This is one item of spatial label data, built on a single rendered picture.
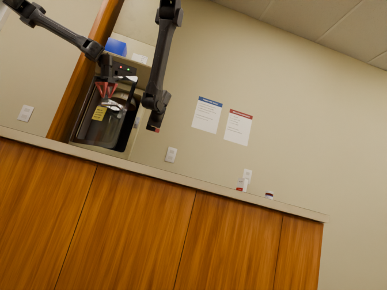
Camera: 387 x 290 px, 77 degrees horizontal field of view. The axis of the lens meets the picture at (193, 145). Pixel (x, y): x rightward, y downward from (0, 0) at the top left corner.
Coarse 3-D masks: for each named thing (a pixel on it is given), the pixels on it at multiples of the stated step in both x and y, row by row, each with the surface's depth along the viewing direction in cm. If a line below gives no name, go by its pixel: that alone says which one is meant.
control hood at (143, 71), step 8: (120, 56) 133; (96, 64) 136; (128, 64) 135; (136, 64) 135; (144, 64) 136; (96, 72) 138; (136, 72) 138; (144, 72) 138; (144, 80) 140; (144, 88) 143
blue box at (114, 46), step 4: (108, 40) 135; (112, 40) 135; (116, 40) 136; (108, 44) 134; (112, 44) 135; (116, 44) 135; (120, 44) 136; (124, 44) 136; (108, 48) 134; (112, 48) 134; (116, 48) 135; (120, 48) 135; (124, 48) 136; (112, 52) 134; (116, 52) 134; (120, 52) 135; (124, 52) 139; (124, 56) 142
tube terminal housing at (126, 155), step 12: (120, 36) 148; (132, 48) 148; (144, 48) 150; (132, 96) 148; (144, 108) 144; (132, 132) 138; (72, 144) 129; (84, 144) 131; (132, 144) 138; (120, 156) 134
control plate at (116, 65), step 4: (116, 64) 135; (120, 64) 135; (124, 64) 135; (116, 68) 137; (120, 68) 136; (124, 68) 136; (132, 68) 136; (136, 68) 136; (120, 72) 138; (124, 72) 138; (128, 72) 138; (132, 72) 138
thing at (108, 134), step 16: (96, 80) 137; (128, 80) 127; (96, 96) 132; (112, 96) 128; (128, 96) 123; (112, 112) 124; (80, 128) 128; (96, 128) 124; (112, 128) 120; (96, 144) 120; (112, 144) 116
